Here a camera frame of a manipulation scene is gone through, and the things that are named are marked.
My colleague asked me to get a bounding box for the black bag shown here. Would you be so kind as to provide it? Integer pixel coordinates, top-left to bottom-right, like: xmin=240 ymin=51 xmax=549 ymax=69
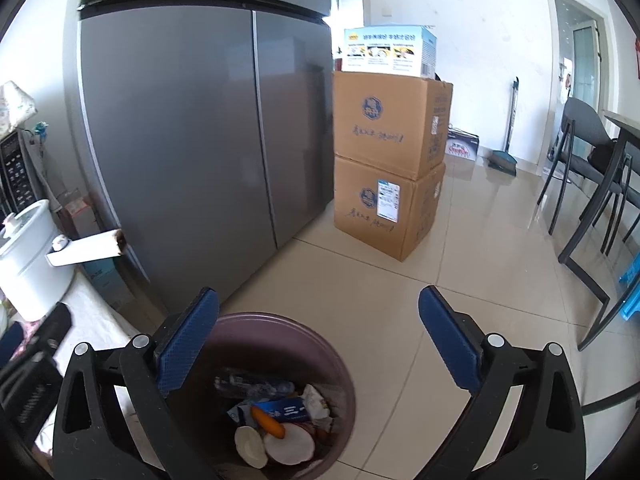
xmin=587 ymin=141 xmax=621 ymax=168

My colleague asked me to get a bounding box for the teal broom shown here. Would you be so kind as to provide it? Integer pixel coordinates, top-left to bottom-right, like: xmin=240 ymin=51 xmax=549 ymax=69
xmin=487 ymin=76 xmax=521 ymax=177

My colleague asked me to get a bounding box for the brown cardboard box with label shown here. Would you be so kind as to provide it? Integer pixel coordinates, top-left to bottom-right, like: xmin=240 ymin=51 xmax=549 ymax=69
xmin=334 ymin=155 xmax=446 ymax=262

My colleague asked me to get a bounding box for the white round paper lid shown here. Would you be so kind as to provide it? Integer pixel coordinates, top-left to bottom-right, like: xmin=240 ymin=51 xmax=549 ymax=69
xmin=234 ymin=425 xmax=268 ymax=469

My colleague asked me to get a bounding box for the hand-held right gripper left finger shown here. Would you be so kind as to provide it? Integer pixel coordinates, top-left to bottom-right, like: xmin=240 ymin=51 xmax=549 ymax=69
xmin=52 ymin=287 xmax=223 ymax=480

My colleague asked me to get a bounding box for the blue cardboard box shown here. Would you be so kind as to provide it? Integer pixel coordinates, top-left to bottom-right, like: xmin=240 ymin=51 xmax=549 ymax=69
xmin=252 ymin=396 xmax=312 ymax=423

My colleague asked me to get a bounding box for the orange carrot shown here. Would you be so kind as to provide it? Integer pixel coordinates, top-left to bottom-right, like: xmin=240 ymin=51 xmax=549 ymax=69
xmin=250 ymin=405 xmax=286 ymax=437

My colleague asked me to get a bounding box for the black chair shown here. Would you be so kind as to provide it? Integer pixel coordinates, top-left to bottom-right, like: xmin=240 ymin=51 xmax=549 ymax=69
xmin=557 ymin=110 xmax=640 ymax=416

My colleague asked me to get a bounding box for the blue plastic stool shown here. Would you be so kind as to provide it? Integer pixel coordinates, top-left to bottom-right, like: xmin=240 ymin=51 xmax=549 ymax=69
xmin=619 ymin=252 xmax=640 ymax=323

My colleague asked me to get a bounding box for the white framed door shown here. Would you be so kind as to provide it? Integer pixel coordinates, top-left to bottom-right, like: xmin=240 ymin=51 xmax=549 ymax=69
xmin=544 ymin=0 xmax=618 ymax=171

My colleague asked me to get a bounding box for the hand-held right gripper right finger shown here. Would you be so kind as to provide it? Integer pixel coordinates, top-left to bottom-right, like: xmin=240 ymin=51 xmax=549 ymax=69
xmin=417 ymin=285 xmax=588 ymax=480

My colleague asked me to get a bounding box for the small printed box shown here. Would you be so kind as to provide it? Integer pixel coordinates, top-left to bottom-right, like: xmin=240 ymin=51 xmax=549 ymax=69
xmin=445 ymin=127 xmax=480 ymax=161

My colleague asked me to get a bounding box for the floral cloth cover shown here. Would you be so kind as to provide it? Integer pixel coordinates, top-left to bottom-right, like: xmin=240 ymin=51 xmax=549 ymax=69
xmin=0 ymin=80 xmax=41 ymax=136

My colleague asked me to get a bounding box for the blue and white printed box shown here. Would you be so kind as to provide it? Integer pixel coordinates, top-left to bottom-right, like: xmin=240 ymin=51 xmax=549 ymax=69
xmin=342 ymin=25 xmax=437 ymax=79

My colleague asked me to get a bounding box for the brown trash bin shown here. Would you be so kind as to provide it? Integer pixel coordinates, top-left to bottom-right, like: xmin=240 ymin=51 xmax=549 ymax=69
xmin=165 ymin=312 xmax=357 ymax=478

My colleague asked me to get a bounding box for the brown cardboard carton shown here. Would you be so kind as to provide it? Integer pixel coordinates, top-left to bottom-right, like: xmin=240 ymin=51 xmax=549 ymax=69
xmin=57 ymin=187 xmax=101 ymax=241

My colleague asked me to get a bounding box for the glass pot lid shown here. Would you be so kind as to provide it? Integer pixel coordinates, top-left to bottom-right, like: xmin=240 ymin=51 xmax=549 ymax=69
xmin=0 ymin=204 xmax=51 ymax=251

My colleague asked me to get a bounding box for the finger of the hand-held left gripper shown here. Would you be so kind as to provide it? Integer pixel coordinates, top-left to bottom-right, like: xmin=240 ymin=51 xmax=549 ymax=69
xmin=0 ymin=321 xmax=25 ymax=368
xmin=26 ymin=302 xmax=74 ymax=356

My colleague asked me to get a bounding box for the white electric cooking pot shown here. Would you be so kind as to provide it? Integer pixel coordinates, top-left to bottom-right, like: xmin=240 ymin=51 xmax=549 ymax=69
xmin=0 ymin=199 xmax=126 ymax=322

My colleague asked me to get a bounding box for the grey refrigerator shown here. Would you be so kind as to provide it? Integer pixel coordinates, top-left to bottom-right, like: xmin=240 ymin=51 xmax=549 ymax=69
xmin=62 ymin=0 xmax=335 ymax=311

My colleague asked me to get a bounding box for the dark grey chair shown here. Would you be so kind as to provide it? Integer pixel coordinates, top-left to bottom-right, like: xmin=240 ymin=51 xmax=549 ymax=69
xmin=537 ymin=97 xmax=632 ymax=236

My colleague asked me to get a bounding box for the black microwave oven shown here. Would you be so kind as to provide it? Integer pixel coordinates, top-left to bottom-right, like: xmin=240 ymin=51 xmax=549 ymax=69
xmin=0 ymin=127 xmax=46 ymax=221

